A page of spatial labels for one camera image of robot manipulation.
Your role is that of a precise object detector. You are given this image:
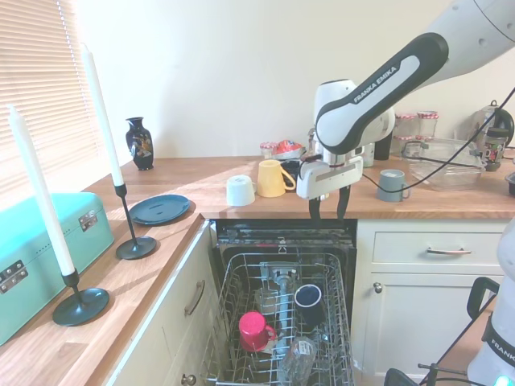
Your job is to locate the clear ribbed glass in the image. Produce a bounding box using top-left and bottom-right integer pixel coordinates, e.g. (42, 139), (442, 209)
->
(277, 336), (319, 384)

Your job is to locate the white corner cabinet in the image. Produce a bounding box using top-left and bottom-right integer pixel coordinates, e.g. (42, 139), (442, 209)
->
(106, 219), (227, 386)

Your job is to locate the white cabinet with drawer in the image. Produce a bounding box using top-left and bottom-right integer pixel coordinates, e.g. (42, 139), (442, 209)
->
(356, 219), (510, 380)

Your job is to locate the metal drawer handle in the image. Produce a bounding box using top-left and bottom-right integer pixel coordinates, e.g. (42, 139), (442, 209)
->
(426, 247), (472, 257)

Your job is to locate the black tripod stand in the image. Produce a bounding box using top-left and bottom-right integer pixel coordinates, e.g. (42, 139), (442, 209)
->
(384, 276), (502, 386)

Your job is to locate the black candle holder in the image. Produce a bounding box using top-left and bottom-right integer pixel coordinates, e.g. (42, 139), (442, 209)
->
(51, 268), (110, 327)
(114, 183), (158, 261)

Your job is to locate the white mug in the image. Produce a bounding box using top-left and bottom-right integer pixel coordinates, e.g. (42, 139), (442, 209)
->
(225, 175), (258, 207)

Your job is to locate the red orange foil bag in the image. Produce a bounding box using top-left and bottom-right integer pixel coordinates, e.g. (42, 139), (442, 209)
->
(274, 138), (305, 158)

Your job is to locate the teal metal bread box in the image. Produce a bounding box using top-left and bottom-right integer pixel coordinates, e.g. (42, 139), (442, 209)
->
(0, 191), (116, 347)

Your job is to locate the yellow mug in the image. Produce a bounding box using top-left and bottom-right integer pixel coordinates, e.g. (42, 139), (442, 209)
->
(256, 159), (298, 199)

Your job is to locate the clear glass tumbler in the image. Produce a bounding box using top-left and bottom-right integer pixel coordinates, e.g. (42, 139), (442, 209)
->
(255, 285), (283, 319)

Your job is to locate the built-in dishwasher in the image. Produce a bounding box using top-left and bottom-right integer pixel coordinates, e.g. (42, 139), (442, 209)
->
(208, 219), (359, 386)

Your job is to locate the tall white candle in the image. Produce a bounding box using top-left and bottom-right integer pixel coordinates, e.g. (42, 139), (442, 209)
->
(80, 42), (125, 187)
(6, 104), (76, 277)

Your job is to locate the glass jar red checked lid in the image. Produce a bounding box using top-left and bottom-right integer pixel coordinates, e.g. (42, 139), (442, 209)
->
(417, 110), (439, 140)
(392, 135), (415, 158)
(394, 113), (418, 138)

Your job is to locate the white window blind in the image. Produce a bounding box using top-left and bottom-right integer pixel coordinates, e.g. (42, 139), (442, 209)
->
(0, 0), (108, 198)

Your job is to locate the grey mug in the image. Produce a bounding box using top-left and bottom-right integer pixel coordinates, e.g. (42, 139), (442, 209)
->
(376, 169), (413, 203)

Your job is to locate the grey wire dishwasher rack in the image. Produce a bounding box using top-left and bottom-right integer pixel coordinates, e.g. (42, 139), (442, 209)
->
(200, 252), (356, 386)

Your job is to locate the curved metal cabinet handle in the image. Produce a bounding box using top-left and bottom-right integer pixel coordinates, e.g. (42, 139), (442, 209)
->
(183, 280), (206, 318)

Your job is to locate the black shaker bottle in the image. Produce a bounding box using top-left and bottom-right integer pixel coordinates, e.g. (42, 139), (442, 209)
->
(373, 131), (393, 161)

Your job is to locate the dark blue painted vase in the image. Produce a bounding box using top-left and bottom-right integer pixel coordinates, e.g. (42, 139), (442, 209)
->
(124, 117), (156, 171)

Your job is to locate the navy blue mug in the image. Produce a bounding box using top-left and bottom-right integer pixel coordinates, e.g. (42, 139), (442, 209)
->
(294, 283), (325, 327)

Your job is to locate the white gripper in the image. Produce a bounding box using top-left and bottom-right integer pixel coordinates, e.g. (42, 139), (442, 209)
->
(296, 155), (365, 222)

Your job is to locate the dark blue plate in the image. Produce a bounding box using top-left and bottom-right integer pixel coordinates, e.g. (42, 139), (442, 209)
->
(128, 194), (192, 226)

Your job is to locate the printed water bottle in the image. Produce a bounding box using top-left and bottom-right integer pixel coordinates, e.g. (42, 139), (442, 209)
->
(480, 126), (508, 172)

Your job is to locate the clear glass baking dish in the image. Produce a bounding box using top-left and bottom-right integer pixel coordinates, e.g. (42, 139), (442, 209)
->
(402, 137), (487, 191)

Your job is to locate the silver kettle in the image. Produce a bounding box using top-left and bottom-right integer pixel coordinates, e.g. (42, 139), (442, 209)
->
(468, 100), (515, 150)

